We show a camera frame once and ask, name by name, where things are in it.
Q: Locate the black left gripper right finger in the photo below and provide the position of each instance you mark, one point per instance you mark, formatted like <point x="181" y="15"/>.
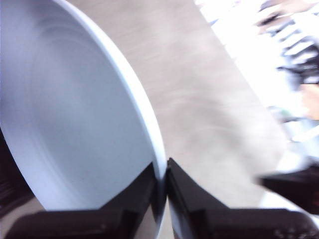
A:
<point x="224" y="224"/>

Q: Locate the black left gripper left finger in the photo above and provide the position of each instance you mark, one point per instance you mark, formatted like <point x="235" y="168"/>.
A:
<point x="87" y="224"/>

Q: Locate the blue round plate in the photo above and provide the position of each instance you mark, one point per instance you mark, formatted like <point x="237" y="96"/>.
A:
<point x="62" y="99"/>

